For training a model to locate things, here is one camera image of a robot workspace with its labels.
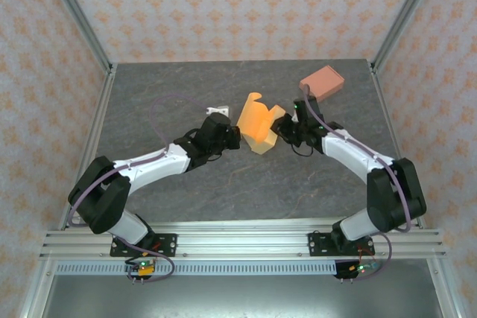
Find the yellow paper box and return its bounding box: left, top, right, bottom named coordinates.
left=236, top=91, right=287, bottom=156

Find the pink paper box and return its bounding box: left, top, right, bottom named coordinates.
left=299, top=65, right=346, bottom=102

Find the grey metal panel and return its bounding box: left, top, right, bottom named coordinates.
left=22, top=273, right=459, bottom=318

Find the aluminium side rail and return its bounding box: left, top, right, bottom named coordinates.
left=58, top=64, right=119, bottom=230
left=368, top=60, right=426, bottom=230

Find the aluminium mounting rail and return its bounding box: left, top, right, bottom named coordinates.
left=39, top=220, right=448, bottom=260

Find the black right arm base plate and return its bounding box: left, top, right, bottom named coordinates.
left=308, top=232, right=376, bottom=258

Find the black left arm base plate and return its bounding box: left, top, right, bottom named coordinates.
left=110, top=232, right=178, bottom=258

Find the slotted grey cable duct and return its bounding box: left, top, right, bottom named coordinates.
left=55, top=261, right=435, bottom=276

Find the aluminium frame post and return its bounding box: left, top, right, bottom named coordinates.
left=370, top=0, right=446, bottom=74
left=39, top=0, right=115, bottom=74

